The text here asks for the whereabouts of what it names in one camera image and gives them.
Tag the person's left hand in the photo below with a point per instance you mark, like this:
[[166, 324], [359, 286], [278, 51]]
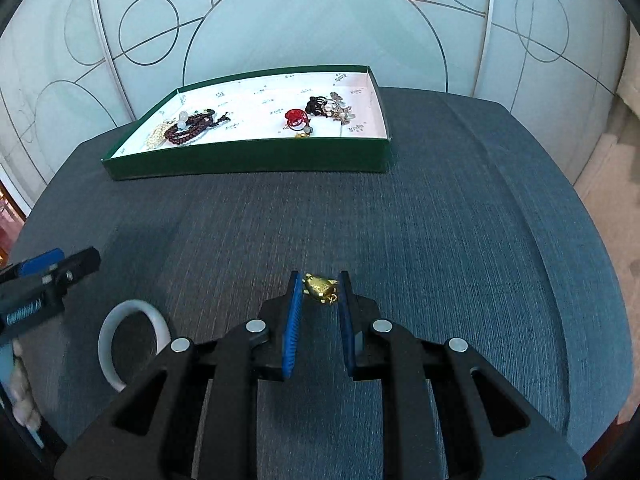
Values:
[[22, 385]]

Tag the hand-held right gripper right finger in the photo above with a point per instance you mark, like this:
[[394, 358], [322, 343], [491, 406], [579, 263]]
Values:
[[346, 330]]

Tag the gold charm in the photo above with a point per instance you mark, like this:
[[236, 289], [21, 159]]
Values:
[[320, 287]]

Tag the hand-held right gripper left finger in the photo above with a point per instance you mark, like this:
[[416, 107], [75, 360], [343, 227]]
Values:
[[294, 325]]

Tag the white jade bangle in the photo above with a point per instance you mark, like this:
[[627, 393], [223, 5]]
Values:
[[162, 330]]

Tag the beaded earring cluster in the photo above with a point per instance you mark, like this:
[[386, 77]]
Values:
[[347, 115]]

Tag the green jewelry tray box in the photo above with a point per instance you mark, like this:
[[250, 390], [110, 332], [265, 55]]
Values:
[[250, 162]]

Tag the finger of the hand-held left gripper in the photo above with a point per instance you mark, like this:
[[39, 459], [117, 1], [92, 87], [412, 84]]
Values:
[[42, 259], [80, 262]]

